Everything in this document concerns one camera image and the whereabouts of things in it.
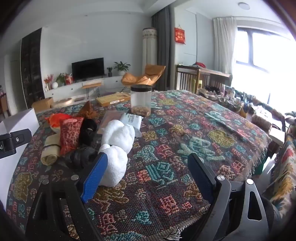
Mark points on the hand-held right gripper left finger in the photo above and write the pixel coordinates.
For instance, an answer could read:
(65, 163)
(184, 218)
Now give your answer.
(93, 179)

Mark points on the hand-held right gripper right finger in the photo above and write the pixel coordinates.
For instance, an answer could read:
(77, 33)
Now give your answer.
(201, 179)

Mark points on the white cardboard box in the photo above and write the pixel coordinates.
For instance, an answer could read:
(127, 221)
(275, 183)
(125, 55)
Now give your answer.
(16, 125)

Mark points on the white towel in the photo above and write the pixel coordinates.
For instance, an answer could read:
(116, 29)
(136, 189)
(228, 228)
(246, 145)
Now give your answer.
(119, 135)
(114, 166)

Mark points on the black trash bag roll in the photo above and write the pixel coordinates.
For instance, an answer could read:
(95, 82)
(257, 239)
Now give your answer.
(82, 156)

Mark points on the beige cloth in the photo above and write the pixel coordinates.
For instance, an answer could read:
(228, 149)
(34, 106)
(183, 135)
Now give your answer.
(50, 150)

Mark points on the black fuzzy cloth bundle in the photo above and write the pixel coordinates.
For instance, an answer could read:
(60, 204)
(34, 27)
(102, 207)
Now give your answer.
(87, 131)

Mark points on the orange fish plush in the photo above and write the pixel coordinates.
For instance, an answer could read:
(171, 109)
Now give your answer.
(56, 120)

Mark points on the red patterned small pillow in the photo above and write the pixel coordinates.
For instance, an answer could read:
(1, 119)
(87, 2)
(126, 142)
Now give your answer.
(69, 134)

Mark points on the clear bag with brown sheet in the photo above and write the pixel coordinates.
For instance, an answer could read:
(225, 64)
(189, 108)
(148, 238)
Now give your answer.
(108, 120)

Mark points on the brown knitted cloth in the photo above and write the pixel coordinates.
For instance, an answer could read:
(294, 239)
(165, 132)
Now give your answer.
(86, 110)

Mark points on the grey wet wipes packet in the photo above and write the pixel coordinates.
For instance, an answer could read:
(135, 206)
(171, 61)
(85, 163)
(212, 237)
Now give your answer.
(134, 120)

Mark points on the brown cardboard box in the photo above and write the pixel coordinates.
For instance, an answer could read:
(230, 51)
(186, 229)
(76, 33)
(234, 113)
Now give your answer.
(42, 104)

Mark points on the colourful woven patterned blanket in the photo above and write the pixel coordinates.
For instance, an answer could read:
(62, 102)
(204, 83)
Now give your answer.
(166, 139)

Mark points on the red flowers in vase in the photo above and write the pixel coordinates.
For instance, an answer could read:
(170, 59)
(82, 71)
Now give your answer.
(48, 81)

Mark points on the round white vase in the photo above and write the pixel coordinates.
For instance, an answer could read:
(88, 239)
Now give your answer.
(54, 85)

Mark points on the black glass display cabinet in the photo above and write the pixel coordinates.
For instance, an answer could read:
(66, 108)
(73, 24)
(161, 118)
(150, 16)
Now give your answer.
(32, 67)

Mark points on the green plant with red decoration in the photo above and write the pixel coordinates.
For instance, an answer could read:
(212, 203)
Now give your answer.
(63, 78)

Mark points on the flat yellow box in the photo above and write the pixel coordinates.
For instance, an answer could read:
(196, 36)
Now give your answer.
(113, 98)

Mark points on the white television cabinet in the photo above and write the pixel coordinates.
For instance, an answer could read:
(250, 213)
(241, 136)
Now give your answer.
(81, 89)

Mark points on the pile of small bottles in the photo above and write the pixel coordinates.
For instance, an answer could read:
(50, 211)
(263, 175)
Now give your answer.
(227, 95)

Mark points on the clear jar with black lid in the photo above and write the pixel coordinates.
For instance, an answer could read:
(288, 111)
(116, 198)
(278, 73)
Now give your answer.
(141, 102)

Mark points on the wooden bench with metal legs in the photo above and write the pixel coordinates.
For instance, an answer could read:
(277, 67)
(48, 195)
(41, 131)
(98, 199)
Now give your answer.
(91, 86)

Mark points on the wooden slatted rack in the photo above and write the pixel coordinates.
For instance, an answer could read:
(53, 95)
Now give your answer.
(198, 77)

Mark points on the black flat television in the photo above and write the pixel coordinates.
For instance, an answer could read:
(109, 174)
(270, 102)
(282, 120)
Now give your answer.
(87, 68)

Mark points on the small green potted plant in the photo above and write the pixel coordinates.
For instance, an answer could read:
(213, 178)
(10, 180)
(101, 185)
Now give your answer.
(110, 70)

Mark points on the orange lounge chair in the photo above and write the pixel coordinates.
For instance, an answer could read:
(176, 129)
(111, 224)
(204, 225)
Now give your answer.
(143, 77)

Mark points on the large green potted plant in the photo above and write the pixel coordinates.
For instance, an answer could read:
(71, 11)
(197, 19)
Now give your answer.
(121, 66)

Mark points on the white curtain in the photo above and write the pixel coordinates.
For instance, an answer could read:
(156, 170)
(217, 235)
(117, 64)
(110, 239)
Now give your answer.
(224, 44)

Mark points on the white standing air conditioner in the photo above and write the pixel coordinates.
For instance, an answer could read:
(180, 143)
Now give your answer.
(149, 46)

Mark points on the grey curtain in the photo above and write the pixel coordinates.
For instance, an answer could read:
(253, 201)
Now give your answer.
(161, 41)

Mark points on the round ceiling light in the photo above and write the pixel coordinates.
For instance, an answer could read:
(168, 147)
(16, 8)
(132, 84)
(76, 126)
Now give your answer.
(244, 5)

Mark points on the window with dark frame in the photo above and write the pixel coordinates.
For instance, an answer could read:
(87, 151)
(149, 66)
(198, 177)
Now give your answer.
(249, 48)

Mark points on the red wall calendar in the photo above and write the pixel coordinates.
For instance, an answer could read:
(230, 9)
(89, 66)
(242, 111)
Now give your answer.
(180, 35)

